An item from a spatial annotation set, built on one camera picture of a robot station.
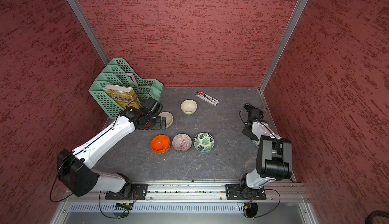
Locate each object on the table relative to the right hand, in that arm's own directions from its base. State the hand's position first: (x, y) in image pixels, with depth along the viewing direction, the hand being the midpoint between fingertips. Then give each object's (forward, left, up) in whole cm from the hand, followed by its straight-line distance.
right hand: (251, 135), depth 92 cm
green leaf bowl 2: (-5, -2, -1) cm, 5 cm away
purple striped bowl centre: (-5, +43, +2) cm, 43 cm away
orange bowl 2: (-9, +55, +4) cm, 56 cm away
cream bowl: (+23, +39, +1) cm, 46 cm away
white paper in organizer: (+41, +80, +18) cm, 92 cm away
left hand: (-1, +57, +15) cm, 58 cm away
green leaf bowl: (-3, +30, 0) cm, 30 cm away
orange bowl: (-4, +55, +5) cm, 56 cm away
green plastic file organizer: (+39, +87, +21) cm, 98 cm away
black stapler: (+23, -4, -1) cm, 23 cm away
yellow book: (+16, +75, +22) cm, 79 cm away
